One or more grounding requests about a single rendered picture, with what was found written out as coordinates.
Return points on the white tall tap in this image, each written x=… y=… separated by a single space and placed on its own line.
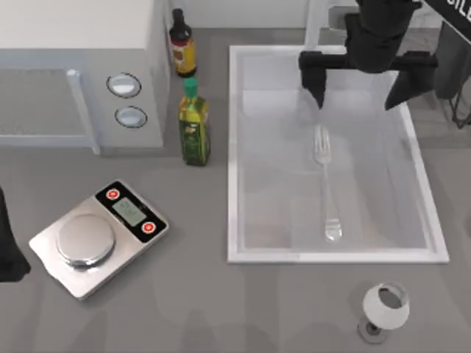
x=315 y=25

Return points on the silver fork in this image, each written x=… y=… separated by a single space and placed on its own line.
x=328 y=191

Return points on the white sink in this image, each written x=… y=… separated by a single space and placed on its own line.
x=279 y=206

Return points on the green oil bottle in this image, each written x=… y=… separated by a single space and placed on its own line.
x=194 y=128

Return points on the dark brown sauce bottle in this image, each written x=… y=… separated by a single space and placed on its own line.
x=182 y=51

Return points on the smaller round microwave knob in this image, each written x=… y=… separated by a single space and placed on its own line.
x=131 y=117

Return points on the larger round microwave knob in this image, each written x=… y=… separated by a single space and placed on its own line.
x=123 y=85

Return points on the white goblet cup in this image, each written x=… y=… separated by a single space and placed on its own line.
x=384 y=307

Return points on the pale microwave oven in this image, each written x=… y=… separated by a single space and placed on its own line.
x=73 y=33

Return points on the silver kitchen scale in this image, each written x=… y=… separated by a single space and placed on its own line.
x=92 y=242

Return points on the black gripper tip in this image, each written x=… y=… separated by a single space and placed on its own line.
x=9 y=250

